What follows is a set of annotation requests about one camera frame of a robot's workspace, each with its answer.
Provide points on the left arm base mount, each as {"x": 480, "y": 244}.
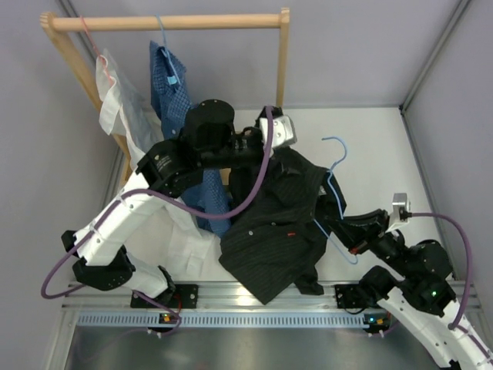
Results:
{"x": 168, "y": 306}

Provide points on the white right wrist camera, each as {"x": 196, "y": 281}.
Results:
{"x": 401, "y": 210}

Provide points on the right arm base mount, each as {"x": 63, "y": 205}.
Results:
{"x": 355, "y": 299}

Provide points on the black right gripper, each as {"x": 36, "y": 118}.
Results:
{"x": 360, "y": 232}

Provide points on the black pinstriped shirt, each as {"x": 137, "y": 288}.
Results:
{"x": 280, "y": 237}

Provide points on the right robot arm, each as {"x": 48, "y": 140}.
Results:
{"x": 412, "y": 286}

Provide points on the blue hanger with shirt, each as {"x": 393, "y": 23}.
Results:
{"x": 173, "y": 77}

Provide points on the white shirt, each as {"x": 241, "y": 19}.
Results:
{"x": 126, "y": 112}

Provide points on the blue checked shirt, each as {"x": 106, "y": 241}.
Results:
{"x": 171, "y": 104}

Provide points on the pink wire hanger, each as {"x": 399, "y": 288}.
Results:
{"x": 99, "y": 56}

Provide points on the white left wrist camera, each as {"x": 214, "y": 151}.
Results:
{"x": 283, "y": 132}

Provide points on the slotted grey cable duct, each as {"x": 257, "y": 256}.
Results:
{"x": 223, "y": 320}

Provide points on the aluminium mounting rail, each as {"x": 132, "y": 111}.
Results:
{"x": 218, "y": 295}

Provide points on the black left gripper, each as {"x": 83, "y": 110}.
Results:
{"x": 263, "y": 157}

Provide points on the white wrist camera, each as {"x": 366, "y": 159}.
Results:
{"x": 283, "y": 132}
{"x": 401, "y": 210}

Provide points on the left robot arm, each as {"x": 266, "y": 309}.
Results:
{"x": 208, "y": 141}

